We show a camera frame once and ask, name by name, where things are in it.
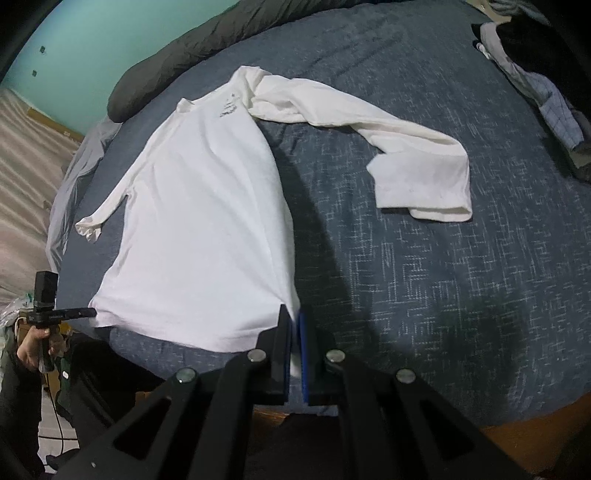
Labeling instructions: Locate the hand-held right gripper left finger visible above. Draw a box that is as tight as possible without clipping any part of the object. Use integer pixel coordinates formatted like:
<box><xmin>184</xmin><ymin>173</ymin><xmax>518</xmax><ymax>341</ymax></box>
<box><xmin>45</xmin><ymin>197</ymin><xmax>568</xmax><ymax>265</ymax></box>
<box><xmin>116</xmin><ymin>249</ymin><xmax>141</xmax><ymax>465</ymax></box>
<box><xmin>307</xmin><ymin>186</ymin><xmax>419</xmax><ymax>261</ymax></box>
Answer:
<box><xmin>46</xmin><ymin>305</ymin><xmax>293</xmax><ymax>480</ymax></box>

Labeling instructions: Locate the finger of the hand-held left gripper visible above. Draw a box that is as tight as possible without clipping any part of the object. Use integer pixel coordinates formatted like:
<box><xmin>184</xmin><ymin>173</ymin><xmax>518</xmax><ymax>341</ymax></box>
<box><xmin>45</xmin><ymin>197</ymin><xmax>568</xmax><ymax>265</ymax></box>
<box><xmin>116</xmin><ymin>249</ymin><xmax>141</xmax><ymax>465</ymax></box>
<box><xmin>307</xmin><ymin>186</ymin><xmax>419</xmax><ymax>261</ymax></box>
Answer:
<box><xmin>55</xmin><ymin>308</ymin><xmax>98</xmax><ymax>323</ymax></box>

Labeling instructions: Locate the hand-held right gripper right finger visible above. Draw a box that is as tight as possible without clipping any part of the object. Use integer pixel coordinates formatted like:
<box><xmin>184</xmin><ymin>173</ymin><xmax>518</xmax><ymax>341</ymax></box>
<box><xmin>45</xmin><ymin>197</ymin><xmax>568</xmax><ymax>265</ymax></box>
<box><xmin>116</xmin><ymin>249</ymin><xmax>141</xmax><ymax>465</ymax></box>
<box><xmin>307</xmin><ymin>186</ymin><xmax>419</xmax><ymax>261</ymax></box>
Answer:
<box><xmin>298</xmin><ymin>312</ymin><xmax>532</xmax><ymax>480</ymax></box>

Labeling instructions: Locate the white long-sleeve shirt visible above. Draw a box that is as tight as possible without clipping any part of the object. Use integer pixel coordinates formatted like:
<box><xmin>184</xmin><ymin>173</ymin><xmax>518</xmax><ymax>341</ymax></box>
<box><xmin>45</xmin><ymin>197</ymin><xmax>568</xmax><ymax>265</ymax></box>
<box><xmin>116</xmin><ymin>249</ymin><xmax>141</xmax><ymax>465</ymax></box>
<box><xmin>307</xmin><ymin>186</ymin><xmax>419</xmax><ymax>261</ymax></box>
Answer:
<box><xmin>75</xmin><ymin>65</ymin><xmax>473</xmax><ymax>352</ymax></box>

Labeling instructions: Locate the person's left forearm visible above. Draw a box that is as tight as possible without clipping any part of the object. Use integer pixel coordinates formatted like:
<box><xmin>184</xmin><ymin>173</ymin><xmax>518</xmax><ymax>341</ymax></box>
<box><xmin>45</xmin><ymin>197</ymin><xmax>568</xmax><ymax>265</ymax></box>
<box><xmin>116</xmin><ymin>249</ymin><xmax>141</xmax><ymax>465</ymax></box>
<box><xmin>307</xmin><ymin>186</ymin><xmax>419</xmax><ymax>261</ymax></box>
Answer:
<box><xmin>0</xmin><ymin>355</ymin><xmax>44</xmax><ymax>476</ymax></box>

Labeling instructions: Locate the person's left hand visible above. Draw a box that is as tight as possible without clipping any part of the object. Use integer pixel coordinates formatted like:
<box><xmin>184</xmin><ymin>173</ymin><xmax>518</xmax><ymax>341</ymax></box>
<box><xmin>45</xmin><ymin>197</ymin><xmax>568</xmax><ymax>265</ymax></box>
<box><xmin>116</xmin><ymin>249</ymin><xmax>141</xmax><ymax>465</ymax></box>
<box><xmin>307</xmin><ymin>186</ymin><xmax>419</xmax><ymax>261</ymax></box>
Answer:
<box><xmin>17</xmin><ymin>324</ymin><xmax>68</xmax><ymax>372</ymax></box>

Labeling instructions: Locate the light grey blanket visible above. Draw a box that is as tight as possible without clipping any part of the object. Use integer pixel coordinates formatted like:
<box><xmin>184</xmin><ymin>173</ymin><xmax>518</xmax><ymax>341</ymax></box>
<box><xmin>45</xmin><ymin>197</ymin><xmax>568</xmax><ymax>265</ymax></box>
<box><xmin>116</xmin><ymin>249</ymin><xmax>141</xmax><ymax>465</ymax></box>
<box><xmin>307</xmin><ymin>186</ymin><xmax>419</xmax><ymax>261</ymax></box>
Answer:
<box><xmin>45</xmin><ymin>115</ymin><xmax>123</xmax><ymax>273</ymax></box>

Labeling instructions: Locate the beige curtain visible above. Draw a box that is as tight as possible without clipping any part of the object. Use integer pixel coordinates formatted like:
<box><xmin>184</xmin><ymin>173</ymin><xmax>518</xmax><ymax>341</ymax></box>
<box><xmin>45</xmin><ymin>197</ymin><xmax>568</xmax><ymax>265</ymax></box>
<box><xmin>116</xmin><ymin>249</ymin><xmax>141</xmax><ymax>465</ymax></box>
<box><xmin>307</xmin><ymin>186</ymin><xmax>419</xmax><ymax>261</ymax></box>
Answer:
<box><xmin>0</xmin><ymin>88</ymin><xmax>86</xmax><ymax>310</ymax></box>

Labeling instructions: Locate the bed with blue patterned sheet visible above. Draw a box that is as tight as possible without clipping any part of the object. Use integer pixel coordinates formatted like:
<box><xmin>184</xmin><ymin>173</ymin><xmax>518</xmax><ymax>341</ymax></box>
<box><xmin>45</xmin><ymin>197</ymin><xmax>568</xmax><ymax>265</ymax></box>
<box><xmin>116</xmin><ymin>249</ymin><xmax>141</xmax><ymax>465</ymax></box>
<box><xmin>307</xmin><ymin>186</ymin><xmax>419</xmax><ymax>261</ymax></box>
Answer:
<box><xmin>60</xmin><ymin>0</ymin><xmax>591</xmax><ymax>462</ymax></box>

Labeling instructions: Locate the dark grey long pillow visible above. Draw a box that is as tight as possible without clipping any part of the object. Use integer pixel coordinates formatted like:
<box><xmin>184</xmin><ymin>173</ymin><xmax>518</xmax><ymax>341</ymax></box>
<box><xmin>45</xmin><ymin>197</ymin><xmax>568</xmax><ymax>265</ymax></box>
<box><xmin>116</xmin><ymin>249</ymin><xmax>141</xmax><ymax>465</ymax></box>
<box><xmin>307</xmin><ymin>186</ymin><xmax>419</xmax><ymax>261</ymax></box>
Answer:
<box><xmin>107</xmin><ymin>0</ymin><xmax>370</xmax><ymax>123</ymax></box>

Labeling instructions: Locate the light plaid cloth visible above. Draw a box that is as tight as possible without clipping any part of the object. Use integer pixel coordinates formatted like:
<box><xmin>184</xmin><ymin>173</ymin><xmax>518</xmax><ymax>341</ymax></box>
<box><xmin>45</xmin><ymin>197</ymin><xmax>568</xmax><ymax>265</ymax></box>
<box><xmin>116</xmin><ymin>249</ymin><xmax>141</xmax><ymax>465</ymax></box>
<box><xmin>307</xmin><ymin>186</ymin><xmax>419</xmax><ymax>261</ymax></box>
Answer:
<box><xmin>475</xmin><ymin>21</ymin><xmax>586</xmax><ymax>151</ymax></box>

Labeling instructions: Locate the black cable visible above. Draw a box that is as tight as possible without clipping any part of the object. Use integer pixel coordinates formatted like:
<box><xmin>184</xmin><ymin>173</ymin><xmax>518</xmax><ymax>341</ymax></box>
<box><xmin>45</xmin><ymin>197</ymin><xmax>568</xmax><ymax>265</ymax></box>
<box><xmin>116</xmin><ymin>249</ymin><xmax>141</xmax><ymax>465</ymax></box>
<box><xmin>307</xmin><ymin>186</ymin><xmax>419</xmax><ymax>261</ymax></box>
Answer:
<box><xmin>42</xmin><ymin>369</ymin><xmax>86</xmax><ymax>460</ymax></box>

